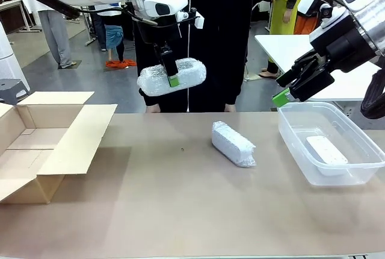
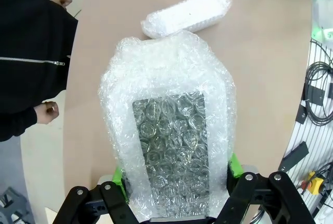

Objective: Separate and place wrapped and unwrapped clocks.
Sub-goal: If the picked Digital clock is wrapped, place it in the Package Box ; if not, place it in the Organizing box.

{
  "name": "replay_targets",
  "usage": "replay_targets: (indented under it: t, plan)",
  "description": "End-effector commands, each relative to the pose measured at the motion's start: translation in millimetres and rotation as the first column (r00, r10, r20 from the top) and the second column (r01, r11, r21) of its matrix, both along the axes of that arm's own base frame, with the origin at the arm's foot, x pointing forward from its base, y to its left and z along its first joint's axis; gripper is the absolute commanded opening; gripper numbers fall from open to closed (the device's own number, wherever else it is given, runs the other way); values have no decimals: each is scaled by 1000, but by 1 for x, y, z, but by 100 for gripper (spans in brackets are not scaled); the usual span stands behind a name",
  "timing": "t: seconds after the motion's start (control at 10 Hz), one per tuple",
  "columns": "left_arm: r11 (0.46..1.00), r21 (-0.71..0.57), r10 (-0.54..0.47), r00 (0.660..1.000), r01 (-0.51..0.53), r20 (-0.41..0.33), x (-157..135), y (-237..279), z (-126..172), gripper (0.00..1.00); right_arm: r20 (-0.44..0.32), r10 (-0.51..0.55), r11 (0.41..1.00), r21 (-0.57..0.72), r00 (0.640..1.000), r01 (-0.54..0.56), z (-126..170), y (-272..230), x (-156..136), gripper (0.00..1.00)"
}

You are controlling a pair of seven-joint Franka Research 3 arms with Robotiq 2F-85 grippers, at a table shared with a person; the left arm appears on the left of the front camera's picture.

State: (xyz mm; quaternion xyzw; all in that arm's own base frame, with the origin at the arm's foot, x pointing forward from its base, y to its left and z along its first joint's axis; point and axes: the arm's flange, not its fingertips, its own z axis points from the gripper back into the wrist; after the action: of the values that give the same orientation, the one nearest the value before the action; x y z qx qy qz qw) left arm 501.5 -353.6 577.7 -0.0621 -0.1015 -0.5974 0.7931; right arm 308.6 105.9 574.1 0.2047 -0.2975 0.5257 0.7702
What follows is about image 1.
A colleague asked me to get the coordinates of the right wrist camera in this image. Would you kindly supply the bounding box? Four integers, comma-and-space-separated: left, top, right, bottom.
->
297, 0, 347, 30

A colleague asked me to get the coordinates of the person in white coat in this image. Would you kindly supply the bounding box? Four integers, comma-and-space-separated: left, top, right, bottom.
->
38, 8, 75, 69

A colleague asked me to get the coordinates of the clear plastic container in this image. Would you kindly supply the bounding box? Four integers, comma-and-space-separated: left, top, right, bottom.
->
277, 101, 385, 187

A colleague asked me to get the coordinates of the bubble-wrapped clock white face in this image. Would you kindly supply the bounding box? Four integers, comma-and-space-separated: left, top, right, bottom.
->
211, 120, 257, 168

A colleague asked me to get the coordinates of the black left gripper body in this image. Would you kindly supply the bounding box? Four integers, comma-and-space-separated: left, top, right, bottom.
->
132, 14, 182, 46

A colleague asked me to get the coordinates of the white socket strip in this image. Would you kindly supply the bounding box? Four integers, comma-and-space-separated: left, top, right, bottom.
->
342, 102, 354, 119

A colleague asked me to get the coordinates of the small light table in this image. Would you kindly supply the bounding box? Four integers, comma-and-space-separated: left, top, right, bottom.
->
81, 10, 97, 46

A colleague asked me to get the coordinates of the open cardboard box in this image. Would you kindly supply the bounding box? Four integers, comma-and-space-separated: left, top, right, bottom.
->
0, 90, 119, 205

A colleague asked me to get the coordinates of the dark floor mat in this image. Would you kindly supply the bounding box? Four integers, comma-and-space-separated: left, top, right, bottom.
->
57, 59, 82, 70

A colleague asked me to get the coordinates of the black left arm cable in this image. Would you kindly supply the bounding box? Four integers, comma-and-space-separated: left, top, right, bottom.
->
35, 0, 159, 27

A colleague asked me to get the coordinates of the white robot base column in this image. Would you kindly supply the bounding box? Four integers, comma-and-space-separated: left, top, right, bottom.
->
0, 23, 30, 92

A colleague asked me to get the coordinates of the person's left forearm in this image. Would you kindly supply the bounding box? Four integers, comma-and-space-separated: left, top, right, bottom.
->
224, 60, 248, 106

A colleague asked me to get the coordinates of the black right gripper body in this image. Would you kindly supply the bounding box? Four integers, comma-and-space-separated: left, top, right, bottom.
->
309, 14, 381, 73

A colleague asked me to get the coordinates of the white unwrapped clock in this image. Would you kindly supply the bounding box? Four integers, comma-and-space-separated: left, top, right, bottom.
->
306, 135, 349, 177

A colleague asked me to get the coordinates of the person in yellow apron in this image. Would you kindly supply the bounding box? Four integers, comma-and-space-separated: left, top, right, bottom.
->
259, 0, 303, 80

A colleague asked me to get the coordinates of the person's right forearm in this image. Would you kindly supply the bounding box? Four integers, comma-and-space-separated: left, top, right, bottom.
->
140, 89, 160, 108

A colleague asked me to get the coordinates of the person in black zip hoodie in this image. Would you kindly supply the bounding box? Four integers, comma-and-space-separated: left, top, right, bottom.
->
134, 0, 253, 114

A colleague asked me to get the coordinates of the person in dark clothes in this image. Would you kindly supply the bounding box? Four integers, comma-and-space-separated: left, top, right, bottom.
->
88, 13, 108, 52

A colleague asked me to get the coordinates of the bubble-wrapped clock dark face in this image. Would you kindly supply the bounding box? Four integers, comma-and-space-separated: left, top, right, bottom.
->
137, 57, 208, 96

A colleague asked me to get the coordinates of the person in blue white jacket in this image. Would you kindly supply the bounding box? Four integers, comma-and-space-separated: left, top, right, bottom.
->
96, 10, 126, 64

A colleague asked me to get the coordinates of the wooden desk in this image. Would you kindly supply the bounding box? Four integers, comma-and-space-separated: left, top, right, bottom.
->
0, 0, 43, 34

